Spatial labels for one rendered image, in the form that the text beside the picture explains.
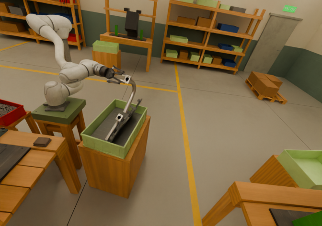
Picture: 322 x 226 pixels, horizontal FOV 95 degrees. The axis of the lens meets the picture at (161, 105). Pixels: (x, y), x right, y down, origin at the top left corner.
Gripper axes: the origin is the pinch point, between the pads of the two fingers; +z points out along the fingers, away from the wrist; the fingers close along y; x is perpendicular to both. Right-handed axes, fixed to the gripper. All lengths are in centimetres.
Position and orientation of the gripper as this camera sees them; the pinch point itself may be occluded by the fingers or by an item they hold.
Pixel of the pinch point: (126, 79)
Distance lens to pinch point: 108.0
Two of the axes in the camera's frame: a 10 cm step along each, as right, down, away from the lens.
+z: 8.9, 3.4, -3.0
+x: 2.7, 1.4, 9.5
